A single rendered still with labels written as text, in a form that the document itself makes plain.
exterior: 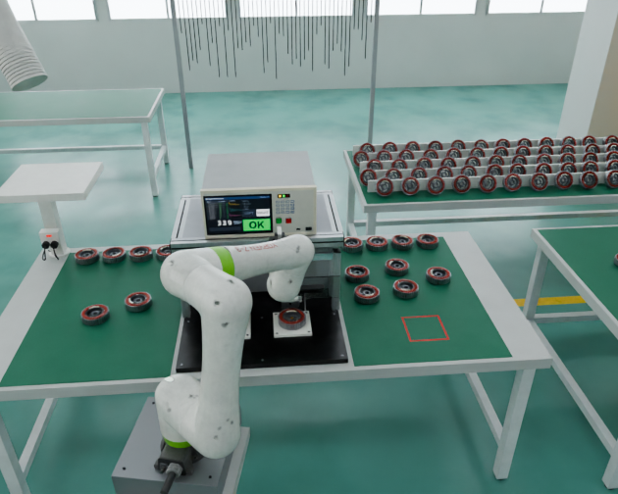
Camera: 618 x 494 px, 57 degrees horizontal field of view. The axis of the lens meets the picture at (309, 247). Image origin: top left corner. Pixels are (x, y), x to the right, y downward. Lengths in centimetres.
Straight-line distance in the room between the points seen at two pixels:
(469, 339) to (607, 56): 355
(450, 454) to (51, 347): 184
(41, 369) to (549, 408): 242
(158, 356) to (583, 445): 205
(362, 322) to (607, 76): 371
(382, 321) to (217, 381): 110
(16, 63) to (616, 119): 465
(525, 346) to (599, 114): 349
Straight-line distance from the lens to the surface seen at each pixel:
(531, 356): 239
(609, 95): 561
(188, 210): 251
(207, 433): 157
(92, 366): 234
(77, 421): 324
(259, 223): 223
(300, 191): 218
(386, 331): 236
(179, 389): 167
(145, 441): 190
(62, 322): 260
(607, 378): 362
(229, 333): 138
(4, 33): 288
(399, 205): 338
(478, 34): 892
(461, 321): 248
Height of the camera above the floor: 222
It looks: 30 degrees down
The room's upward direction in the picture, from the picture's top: straight up
